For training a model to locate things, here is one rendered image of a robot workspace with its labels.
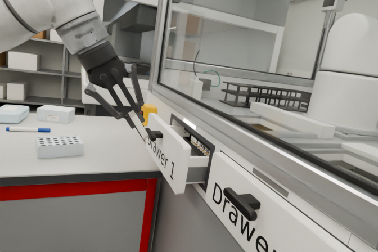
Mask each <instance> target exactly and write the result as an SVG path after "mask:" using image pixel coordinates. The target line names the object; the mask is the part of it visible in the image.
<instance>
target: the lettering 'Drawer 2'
mask: <svg viewBox="0 0 378 252"><path fill-rule="evenodd" d="M216 186H218V188H219V189H220V200H219V202H217V201H216V200H215V199H214V196H215V190H216ZM213 200H214V202H215V203H216V204H218V205H219V204H220V203H221V201H222V190H221V188H220V186H219V185H218V184H217V183H215V186H214V193H213ZM226 202H228V203H229V204H230V202H229V201H228V200H227V199H226V198H225V200H224V205H223V212H224V209H225V205H226ZM231 207H232V208H234V209H235V211H236V214H235V213H234V212H232V211H231V212H230V213H229V219H230V221H231V222H232V223H234V225H235V226H236V223H237V217H238V212H237V209H236V208H235V207H234V206H233V205H231ZM231 214H233V215H234V216H235V220H234V221H233V220H232V219H231ZM246 227H247V240H248V242H249V241H250V239H251V237H252V235H253V233H254V231H255V228H253V229H252V231H251V233H250V235H249V222H248V221H246V224H245V226H244V228H243V216H242V215H241V233H242V234H243V233H244V231H245V229H246ZM260 239H262V240H263V241H264V242H265V245H266V248H265V247H264V246H263V245H262V244H261V243H260V242H259V240H260ZM258 244H259V245H260V246H261V247H262V248H263V250H264V251H265V252H268V244H267V241H266V240H265V238H264V237H263V236H258V237H257V239H256V249H257V252H260V251H259V249H258Z"/></svg>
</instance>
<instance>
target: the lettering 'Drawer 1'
mask: <svg viewBox="0 0 378 252"><path fill-rule="evenodd" d="M154 144H155V146H154V147H153V152H154V153H155V152H156V143H155V142H154ZM154 148H155V151H154ZM158 153H159V149H158V146H157V154H156V156H158ZM160 154H161V151H160ZM160 154H159V158H160ZM162 155H163V156H164V154H163V153H162ZM162 155H161V159H163V161H164V158H162ZM159 158H158V159H159ZM166 161H168V159H167V158H166V159H165V166H166ZM161 164H162V165H164V164H163V163H162V160H161ZM172 164H173V167H172V175H173V168H174V163H173V162H172ZM164 168H165V167H164ZM172 175H170V177H171V179H172V180H173V177H172Z"/></svg>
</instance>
